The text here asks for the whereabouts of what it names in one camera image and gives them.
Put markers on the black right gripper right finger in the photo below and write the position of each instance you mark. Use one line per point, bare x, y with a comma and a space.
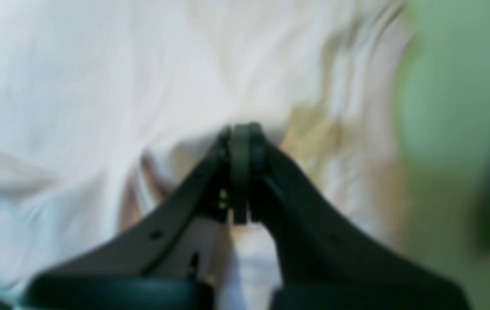
327, 263

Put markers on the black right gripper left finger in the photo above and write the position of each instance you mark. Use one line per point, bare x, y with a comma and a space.
161, 263

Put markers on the pink T-shirt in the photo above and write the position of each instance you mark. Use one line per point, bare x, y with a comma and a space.
106, 105

